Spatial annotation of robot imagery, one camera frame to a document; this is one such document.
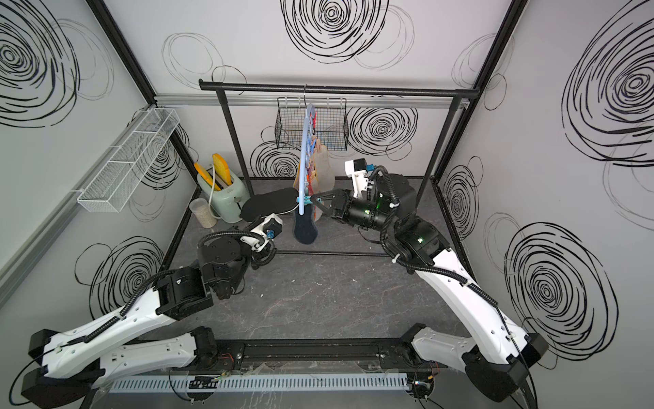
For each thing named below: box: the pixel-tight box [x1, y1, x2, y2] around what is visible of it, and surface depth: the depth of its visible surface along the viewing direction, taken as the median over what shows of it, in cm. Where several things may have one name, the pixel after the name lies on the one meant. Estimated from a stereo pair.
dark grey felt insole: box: [293, 203, 319, 245], surface depth 80 cm
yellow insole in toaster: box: [212, 153, 233, 186], surface depth 99 cm
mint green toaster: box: [196, 172, 252, 225], surface depth 97 cm
